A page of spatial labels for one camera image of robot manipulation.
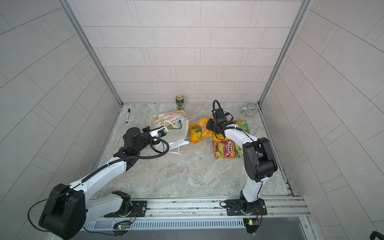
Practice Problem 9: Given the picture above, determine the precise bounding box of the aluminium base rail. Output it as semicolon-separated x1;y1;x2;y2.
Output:
88;196;310;221

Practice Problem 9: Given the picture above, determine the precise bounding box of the large yellow snack bag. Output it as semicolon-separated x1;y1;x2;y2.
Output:
214;120;235;142

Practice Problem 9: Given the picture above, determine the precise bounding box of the black marker pen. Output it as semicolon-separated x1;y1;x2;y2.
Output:
126;108;131;124

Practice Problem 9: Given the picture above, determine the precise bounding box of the green red snack bag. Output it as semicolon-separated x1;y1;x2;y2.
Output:
235;120;250;134

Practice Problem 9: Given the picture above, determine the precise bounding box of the striped ceramic mug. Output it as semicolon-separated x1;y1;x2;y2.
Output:
241;103;259;117

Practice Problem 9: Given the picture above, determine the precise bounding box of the orange blue snack bag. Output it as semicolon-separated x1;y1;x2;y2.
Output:
213;140;237;159

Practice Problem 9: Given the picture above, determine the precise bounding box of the dark green snack bag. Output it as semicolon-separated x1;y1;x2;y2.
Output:
165;120;183;130

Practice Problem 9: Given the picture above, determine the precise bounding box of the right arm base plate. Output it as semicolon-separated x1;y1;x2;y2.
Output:
221;199;268;216

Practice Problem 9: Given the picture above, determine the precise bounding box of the circuit board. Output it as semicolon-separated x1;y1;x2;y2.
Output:
243;218;261;234
113;221;131;231

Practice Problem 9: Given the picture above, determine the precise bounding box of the white paper bag pig print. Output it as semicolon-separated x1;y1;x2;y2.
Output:
154;110;190;150

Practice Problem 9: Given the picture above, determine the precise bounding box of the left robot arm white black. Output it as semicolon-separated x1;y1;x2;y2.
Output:
37;126;170;240

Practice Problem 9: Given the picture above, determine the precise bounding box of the right circuit board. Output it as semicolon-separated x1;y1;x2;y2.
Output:
243;218;261;234

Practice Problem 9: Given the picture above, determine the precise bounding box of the green savoria snack bag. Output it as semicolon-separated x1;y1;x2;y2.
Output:
235;144;244;159

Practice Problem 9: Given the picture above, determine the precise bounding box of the left circuit board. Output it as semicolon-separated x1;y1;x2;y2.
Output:
113;221;131;231

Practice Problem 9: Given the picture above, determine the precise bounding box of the orange yellow snack bag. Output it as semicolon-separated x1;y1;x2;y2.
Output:
189;118;213;144

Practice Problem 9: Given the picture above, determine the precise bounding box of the green drink can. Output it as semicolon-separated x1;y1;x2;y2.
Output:
176;95;185;111

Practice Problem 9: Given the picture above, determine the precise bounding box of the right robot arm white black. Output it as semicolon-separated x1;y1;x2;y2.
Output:
207;100;278;216

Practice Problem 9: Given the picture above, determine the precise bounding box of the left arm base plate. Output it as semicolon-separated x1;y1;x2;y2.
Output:
104;201;148;218

